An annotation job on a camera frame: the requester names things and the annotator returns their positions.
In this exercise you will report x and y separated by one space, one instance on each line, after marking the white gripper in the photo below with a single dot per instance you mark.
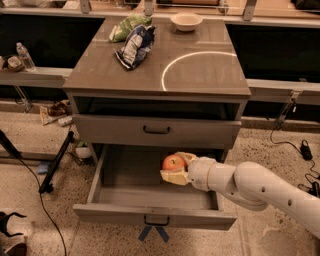
198 173

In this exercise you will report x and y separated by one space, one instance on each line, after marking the red orange apple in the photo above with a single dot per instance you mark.
173 162

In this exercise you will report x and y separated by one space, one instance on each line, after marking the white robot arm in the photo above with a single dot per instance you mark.
248 184

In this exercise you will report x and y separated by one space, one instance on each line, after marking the closed upper drawer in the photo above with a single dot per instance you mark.
165 132

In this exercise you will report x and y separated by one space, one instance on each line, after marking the open middle drawer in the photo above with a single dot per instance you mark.
127 188

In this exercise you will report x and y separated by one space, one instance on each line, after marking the grey wooden drawer cabinet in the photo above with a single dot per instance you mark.
193 75

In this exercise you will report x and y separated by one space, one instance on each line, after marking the small white pot plant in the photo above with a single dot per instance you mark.
82 150

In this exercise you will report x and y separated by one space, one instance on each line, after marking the crumpled snack wrapper pile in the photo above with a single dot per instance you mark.
50 114

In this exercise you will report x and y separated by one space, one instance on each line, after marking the blue white chip bag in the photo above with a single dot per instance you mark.
137 45

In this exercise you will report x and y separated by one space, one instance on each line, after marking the black tripod leg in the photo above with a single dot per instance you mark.
46 186

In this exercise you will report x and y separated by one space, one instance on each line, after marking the white ceramic bowl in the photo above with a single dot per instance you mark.
186 22

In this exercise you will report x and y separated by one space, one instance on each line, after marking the clear plastic water bottle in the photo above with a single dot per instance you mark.
25 57

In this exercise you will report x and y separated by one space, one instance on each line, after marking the basket with cup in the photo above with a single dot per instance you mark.
10 63

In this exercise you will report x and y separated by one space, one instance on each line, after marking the black power adapter with cable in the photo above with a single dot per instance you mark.
313 177

